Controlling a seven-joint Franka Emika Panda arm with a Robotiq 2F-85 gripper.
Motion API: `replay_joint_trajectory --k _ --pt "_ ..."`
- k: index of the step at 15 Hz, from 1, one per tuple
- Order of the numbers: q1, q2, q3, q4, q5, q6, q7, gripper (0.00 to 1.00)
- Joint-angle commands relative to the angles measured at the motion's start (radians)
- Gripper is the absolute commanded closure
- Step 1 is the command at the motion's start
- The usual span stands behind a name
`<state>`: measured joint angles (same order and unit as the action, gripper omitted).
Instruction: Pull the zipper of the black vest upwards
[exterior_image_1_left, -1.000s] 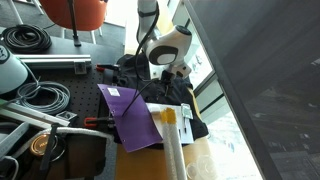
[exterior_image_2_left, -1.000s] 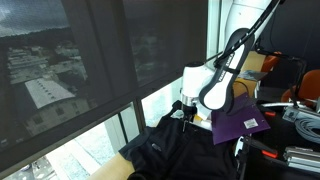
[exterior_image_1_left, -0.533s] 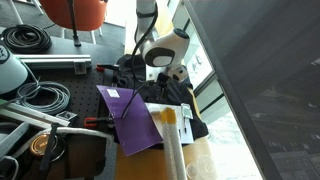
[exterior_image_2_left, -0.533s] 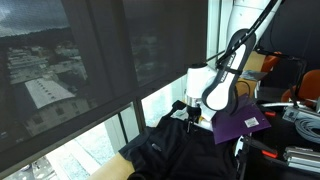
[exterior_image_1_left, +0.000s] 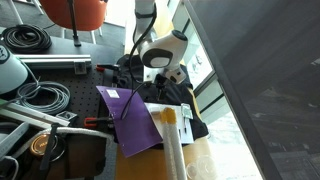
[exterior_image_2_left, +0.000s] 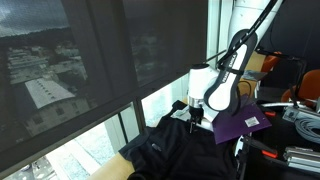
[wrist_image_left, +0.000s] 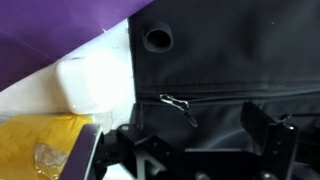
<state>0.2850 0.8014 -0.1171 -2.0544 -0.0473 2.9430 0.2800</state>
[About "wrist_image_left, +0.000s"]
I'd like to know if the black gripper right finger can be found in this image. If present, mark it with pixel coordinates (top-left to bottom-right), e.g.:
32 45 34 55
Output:
240 100 299 180

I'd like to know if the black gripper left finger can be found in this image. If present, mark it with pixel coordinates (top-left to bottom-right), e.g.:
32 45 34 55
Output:
63 122 188 180

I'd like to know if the silver zipper pull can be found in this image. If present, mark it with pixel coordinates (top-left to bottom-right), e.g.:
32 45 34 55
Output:
158 93 200 129

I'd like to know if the black zip-up vest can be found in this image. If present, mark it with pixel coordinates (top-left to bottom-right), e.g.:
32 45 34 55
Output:
127 0 320 169

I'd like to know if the white plastic box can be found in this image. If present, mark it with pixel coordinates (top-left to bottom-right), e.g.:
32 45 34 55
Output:
54 54 135 116

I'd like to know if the yellow padded envelope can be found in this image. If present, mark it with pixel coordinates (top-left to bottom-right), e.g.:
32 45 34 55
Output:
0 113 95 180

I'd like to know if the purple plastic folder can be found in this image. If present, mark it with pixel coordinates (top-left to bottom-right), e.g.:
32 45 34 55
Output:
0 0 155 93

